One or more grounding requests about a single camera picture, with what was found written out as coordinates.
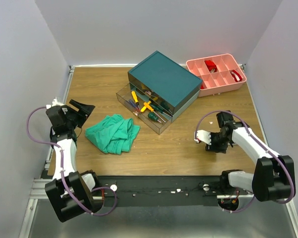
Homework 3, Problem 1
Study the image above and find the green cloth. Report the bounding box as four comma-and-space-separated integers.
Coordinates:
85, 114, 140, 155

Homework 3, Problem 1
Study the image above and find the clear drawer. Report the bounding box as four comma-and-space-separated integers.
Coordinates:
116, 83, 172, 134

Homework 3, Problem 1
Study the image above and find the pink divided organizer tray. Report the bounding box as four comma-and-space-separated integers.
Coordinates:
186, 54, 247, 97

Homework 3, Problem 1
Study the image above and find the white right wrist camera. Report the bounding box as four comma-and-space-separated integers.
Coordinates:
194, 130, 212, 145

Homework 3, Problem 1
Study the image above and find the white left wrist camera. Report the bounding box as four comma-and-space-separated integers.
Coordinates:
46, 97, 64, 110

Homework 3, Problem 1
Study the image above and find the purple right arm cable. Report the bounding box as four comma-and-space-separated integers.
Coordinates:
194, 110, 296, 215

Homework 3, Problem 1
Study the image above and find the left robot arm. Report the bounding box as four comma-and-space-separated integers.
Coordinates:
45, 99, 101, 222

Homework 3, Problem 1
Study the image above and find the teal drawer cabinet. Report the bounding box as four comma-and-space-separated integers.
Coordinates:
128, 51, 203, 114

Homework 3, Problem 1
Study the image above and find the aluminium rail frame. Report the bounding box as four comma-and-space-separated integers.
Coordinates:
38, 67, 298, 238

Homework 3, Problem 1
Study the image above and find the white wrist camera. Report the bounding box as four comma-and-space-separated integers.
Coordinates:
46, 97, 64, 110
194, 130, 212, 145

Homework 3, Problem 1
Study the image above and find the yellow screwdriver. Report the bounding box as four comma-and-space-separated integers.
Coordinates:
141, 101, 151, 113
131, 91, 139, 106

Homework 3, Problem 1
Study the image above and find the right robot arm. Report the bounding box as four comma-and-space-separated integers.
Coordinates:
194, 110, 296, 204

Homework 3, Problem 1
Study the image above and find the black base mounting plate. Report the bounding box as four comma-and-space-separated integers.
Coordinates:
98, 176, 252, 207

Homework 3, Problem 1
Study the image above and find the red white item in tray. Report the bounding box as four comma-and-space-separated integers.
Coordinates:
230, 70, 242, 82

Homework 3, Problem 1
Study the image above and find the orange screwdriver short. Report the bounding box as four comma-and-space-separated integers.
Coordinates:
144, 102, 154, 112

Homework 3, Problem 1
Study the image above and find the green small screwdriver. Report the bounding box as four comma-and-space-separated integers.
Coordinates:
147, 112, 165, 123

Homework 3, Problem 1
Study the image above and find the green long screwdriver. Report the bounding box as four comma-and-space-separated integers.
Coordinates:
151, 105, 171, 117

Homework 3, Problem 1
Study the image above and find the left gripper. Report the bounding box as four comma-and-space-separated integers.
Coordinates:
64, 99, 95, 128

